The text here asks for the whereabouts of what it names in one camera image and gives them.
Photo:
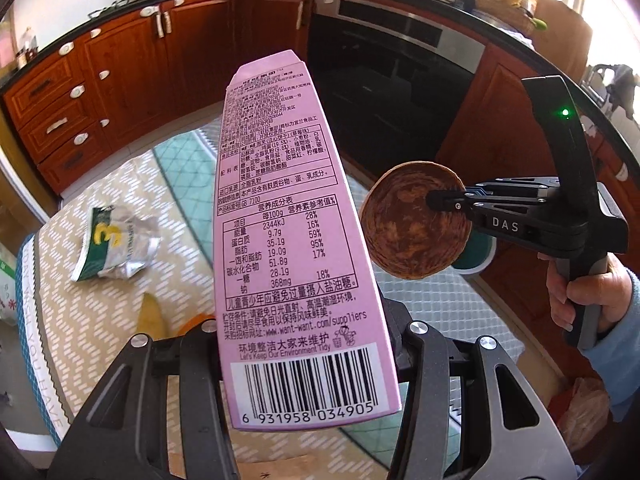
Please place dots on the person's right forearm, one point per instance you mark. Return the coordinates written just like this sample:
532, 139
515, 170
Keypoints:
620, 350

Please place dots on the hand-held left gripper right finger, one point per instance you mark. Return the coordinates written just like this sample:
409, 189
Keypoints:
420, 360

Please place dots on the white printed sack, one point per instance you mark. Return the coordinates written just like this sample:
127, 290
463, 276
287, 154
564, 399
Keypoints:
7, 285

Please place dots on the wicker basket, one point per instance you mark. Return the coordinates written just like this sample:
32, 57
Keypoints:
505, 10

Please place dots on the brown paper bag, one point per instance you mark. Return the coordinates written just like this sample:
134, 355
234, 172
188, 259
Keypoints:
562, 35

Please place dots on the silver green snack packet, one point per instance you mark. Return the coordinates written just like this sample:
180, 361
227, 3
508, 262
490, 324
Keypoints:
115, 242

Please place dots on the round brown swirl cookie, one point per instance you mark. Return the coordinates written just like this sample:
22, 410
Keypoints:
400, 220

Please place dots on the crumpled translucent plastic bag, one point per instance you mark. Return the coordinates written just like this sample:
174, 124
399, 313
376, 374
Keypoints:
585, 410

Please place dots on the banana peel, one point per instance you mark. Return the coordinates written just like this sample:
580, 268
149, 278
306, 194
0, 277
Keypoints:
150, 315

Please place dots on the built-in black oven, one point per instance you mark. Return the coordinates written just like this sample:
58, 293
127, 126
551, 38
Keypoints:
390, 85

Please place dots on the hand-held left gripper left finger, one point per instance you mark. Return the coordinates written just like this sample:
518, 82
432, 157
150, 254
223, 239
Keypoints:
200, 360

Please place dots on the person's right hand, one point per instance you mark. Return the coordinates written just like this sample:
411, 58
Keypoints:
580, 292

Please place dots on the small glass bottle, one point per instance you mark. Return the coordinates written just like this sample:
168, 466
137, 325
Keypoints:
27, 47

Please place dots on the pink snack box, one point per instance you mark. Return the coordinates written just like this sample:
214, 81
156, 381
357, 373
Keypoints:
280, 210

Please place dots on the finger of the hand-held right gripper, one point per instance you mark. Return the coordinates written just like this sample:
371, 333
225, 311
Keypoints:
450, 200

